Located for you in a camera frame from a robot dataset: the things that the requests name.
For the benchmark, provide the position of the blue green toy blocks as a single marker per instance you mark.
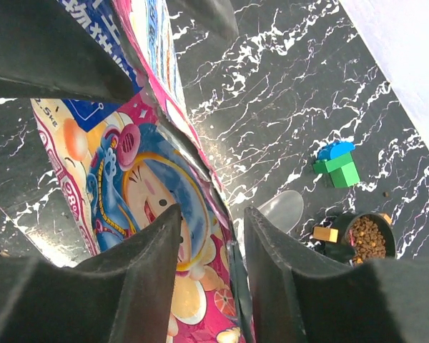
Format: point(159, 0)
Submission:
point(336, 160)

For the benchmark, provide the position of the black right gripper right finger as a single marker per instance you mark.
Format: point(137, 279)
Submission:
point(299, 295)

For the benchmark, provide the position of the black bowl with logo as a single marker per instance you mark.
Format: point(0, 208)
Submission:
point(355, 238)

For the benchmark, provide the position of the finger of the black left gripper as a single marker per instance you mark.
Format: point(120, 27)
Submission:
point(44, 53)
point(218, 16)

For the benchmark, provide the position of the pink pet food bag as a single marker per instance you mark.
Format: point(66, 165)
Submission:
point(121, 166)

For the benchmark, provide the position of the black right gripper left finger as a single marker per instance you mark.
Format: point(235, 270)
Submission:
point(121, 295)

